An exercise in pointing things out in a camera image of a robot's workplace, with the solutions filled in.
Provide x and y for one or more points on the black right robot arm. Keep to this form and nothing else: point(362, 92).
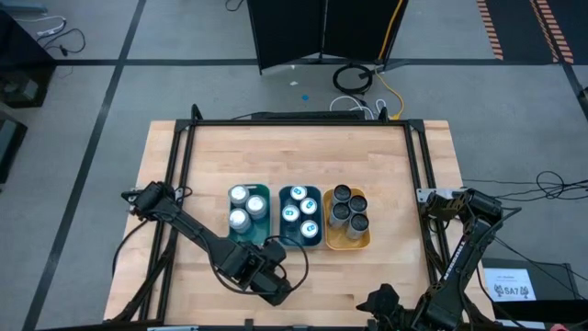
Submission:
point(459, 257)

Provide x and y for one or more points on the black-top Celsius can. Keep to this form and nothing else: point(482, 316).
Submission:
point(342, 193)
point(358, 203)
point(358, 223)
point(341, 212)

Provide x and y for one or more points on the white SA7 paper sign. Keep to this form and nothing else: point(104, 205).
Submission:
point(510, 285)

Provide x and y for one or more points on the dark teal plastic bin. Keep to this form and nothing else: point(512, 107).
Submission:
point(317, 241)

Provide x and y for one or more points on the black equipment case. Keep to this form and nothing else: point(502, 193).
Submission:
point(9, 147)

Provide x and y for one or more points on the green plastic bin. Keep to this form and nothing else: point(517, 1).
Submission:
point(262, 234)

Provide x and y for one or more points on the black power strip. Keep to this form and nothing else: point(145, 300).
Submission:
point(308, 115)

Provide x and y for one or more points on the black box under sign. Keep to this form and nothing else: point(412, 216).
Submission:
point(556, 285)

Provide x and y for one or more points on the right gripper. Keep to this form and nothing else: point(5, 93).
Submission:
point(385, 294)

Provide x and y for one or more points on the black cabinet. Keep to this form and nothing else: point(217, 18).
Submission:
point(18, 60)

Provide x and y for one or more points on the Spindrift sparkling water can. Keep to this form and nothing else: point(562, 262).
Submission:
point(239, 194)
point(256, 206)
point(240, 220)

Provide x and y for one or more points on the black metal table frame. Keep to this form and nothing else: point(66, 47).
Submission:
point(298, 122)

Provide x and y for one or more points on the blue-tab Red Bull can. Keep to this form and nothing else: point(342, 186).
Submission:
point(290, 213)
point(310, 228)
point(298, 192)
point(309, 206)

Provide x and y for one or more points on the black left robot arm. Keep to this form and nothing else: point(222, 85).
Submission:
point(193, 230)

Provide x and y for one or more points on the black orange-striped floor mat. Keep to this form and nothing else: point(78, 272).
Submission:
point(514, 27)

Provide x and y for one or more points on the yellow plastic bin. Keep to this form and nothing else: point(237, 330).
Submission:
point(335, 241)

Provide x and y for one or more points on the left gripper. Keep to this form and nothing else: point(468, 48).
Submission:
point(262, 262)

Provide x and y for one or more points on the black folding partition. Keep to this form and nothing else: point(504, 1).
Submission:
point(294, 32)

